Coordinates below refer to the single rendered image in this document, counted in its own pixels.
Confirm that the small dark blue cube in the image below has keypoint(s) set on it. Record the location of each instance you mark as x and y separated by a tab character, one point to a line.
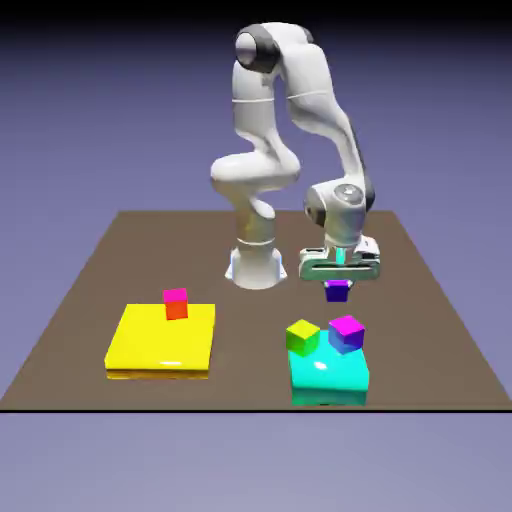
336	292

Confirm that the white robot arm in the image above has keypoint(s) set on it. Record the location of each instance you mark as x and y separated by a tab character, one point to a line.
256	120

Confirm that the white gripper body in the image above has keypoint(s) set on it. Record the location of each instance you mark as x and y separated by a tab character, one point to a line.
340	272

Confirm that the large cyan box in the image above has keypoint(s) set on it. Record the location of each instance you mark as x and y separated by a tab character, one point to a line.
330	374

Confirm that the small green cube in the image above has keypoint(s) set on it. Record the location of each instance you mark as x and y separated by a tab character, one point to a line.
302	338

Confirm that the small red cube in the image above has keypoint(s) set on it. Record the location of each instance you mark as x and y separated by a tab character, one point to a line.
176	306

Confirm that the large yellow box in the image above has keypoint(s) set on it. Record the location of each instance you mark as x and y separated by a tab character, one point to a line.
160	340

